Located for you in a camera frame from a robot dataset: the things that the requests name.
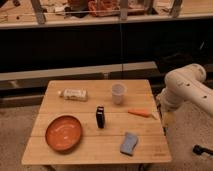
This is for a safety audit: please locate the black whiteboard eraser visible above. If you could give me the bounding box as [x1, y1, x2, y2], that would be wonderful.
[96, 106, 105, 128]

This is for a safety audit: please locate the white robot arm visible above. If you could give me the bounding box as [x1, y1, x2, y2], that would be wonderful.
[157, 63, 213, 127]

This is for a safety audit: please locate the translucent plastic cup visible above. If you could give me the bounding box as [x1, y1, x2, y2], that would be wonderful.
[111, 83, 126, 105]

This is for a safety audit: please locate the white lying bottle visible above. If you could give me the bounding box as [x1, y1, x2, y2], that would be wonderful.
[58, 89, 88, 101]

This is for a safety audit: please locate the wooden table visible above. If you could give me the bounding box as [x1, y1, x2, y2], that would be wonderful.
[22, 80, 171, 165]

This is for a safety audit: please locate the orange carrot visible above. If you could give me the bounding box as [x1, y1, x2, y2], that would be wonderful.
[128, 109, 156, 119]

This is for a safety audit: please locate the blue sponge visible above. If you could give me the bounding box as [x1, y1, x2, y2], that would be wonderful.
[120, 132, 138, 156]

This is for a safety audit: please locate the orange bowl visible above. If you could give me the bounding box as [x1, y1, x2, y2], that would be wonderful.
[45, 115, 82, 152]

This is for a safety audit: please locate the black object on floor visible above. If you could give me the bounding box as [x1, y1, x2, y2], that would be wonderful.
[193, 145, 213, 156]

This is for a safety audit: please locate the wooden shelf rail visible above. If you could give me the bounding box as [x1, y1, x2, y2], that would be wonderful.
[0, 61, 157, 81]

